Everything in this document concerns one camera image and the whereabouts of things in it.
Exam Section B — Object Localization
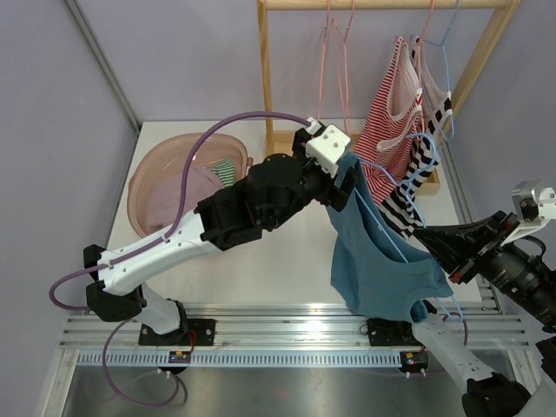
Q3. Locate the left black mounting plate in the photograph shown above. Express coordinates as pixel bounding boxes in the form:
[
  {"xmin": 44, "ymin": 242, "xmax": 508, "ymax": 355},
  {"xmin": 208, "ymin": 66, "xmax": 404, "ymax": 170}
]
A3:
[{"xmin": 138, "ymin": 318, "xmax": 216, "ymax": 347}]

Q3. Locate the slotted cable duct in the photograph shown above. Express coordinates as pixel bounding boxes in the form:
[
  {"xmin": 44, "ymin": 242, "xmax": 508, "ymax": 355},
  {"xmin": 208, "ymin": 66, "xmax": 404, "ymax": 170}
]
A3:
[{"xmin": 77, "ymin": 349, "xmax": 401, "ymax": 368}]

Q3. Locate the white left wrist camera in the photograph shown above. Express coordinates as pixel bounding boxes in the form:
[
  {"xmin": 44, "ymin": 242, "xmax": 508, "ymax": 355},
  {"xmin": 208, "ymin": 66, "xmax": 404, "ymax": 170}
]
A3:
[{"xmin": 305, "ymin": 117, "xmax": 352, "ymax": 178}]

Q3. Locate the teal blue tank top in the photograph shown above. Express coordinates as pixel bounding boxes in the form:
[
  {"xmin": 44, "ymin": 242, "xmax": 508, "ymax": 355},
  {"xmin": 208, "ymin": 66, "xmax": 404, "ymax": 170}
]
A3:
[{"xmin": 327, "ymin": 152, "xmax": 453, "ymax": 323}]

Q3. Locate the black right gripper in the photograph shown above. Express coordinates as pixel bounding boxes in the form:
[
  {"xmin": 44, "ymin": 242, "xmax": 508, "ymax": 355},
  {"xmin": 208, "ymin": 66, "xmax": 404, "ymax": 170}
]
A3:
[{"xmin": 415, "ymin": 208, "xmax": 556, "ymax": 328}]

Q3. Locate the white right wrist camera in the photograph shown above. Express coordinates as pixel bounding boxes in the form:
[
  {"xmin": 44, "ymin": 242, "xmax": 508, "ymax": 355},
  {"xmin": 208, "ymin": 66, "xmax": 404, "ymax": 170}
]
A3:
[{"xmin": 502, "ymin": 180, "xmax": 555, "ymax": 246}]

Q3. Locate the red striped tank top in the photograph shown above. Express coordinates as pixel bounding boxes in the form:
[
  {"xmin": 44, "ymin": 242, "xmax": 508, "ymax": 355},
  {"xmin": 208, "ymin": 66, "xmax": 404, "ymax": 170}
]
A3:
[{"xmin": 354, "ymin": 36, "xmax": 422, "ymax": 205}]

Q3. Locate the mauve pink tank top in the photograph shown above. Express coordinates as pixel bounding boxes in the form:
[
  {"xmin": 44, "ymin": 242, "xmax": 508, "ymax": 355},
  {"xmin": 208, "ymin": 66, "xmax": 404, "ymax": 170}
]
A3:
[{"xmin": 145, "ymin": 167, "xmax": 227, "ymax": 231}]

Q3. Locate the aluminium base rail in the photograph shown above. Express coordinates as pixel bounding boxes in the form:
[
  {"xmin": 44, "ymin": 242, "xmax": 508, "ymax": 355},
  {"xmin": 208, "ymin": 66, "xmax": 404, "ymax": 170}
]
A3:
[{"xmin": 59, "ymin": 300, "xmax": 530, "ymax": 350}]

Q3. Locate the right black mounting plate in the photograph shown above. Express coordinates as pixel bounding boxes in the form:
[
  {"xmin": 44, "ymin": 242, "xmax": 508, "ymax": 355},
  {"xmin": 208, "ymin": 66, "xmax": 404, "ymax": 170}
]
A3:
[{"xmin": 366, "ymin": 318, "xmax": 420, "ymax": 347}]

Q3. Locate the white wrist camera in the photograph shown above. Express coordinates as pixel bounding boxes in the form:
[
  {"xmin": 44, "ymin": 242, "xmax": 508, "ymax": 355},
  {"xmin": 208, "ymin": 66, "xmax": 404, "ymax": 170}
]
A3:
[
  {"xmin": 305, "ymin": 117, "xmax": 352, "ymax": 178},
  {"xmin": 502, "ymin": 180, "xmax": 555, "ymax": 246}
]

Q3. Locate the pink plastic basin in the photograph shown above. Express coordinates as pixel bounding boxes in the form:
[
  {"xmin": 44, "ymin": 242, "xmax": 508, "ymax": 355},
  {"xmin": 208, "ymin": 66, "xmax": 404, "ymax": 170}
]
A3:
[{"xmin": 127, "ymin": 133, "xmax": 253, "ymax": 237}]

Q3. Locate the black mounting plate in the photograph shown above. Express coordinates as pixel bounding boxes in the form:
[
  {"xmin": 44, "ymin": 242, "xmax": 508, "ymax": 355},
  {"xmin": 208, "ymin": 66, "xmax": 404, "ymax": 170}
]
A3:
[
  {"xmin": 138, "ymin": 318, "xmax": 216, "ymax": 347},
  {"xmin": 366, "ymin": 318, "xmax": 420, "ymax": 347}
]

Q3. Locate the green striped tank top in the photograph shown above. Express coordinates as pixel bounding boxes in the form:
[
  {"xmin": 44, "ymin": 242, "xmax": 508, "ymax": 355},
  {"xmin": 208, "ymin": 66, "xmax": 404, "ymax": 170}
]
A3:
[{"xmin": 208, "ymin": 158, "xmax": 235, "ymax": 188}]

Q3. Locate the black white striped tank top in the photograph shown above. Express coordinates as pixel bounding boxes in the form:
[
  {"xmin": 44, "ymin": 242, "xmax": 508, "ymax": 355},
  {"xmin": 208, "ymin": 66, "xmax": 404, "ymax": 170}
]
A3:
[{"xmin": 380, "ymin": 45, "xmax": 453, "ymax": 239}]

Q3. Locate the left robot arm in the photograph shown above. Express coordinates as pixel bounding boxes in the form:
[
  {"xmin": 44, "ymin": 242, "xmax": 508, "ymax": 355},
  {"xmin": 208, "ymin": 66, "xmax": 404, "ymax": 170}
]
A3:
[{"xmin": 86, "ymin": 123, "xmax": 357, "ymax": 346}]

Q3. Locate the wooden clothes rack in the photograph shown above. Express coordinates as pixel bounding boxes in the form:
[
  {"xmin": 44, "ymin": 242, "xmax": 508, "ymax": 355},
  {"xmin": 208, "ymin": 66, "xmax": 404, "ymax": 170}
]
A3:
[{"xmin": 255, "ymin": 0, "xmax": 522, "ymax": 195}]

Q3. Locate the blue wire hanger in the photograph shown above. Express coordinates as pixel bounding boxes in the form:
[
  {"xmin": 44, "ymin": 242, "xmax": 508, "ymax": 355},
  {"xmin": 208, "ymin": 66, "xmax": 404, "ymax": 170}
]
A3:
[
  {"xmin": 424, "ymin": 0, "xmax": 461, "ymax": 143},
  {"xmin": 355, "ymin": 132, "xmax": 465, "ymax": 323}
]

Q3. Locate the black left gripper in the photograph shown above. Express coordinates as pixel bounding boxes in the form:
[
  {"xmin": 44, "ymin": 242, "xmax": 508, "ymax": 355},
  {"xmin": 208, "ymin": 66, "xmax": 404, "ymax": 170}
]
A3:
[{"xmin": 268, "ymin": 130, "xmax": 359, "ymax": 229}]

